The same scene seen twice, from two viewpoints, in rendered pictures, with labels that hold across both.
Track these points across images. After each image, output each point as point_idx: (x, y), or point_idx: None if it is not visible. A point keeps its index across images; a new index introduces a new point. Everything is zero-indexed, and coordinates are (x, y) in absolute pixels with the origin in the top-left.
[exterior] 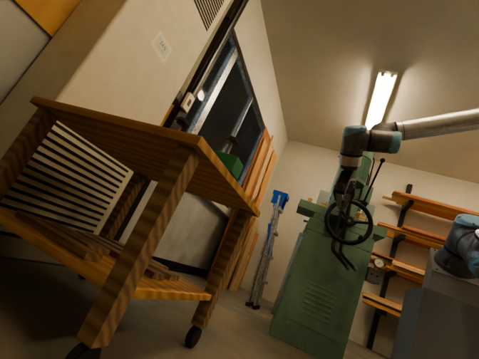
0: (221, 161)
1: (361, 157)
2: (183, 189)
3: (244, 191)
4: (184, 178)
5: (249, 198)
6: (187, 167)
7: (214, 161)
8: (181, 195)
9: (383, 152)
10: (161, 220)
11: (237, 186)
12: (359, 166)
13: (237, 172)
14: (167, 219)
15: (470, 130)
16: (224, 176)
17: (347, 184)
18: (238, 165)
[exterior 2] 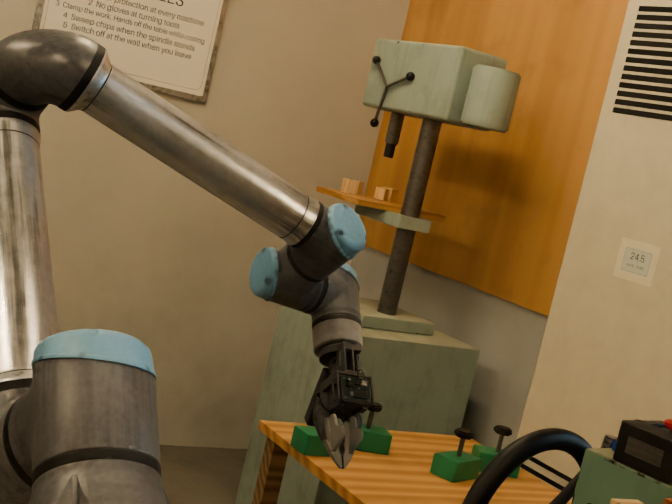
0: (280, 436)
1: (313, 328)
2: (266, 472)
3: (323, 471)
4: (265, 461)
5: (337, 481)
6: (266, 450)
7: (273, 438)
8: (265, 478)
9: (277, 303)
10: (254, 501)
11: (308, 463)
12: (314, 348)
13: (300, 444)
14: (258, 501)
15: (168, 162)
16: (287, 452)
17: (311, 399)
18: (298, 435)
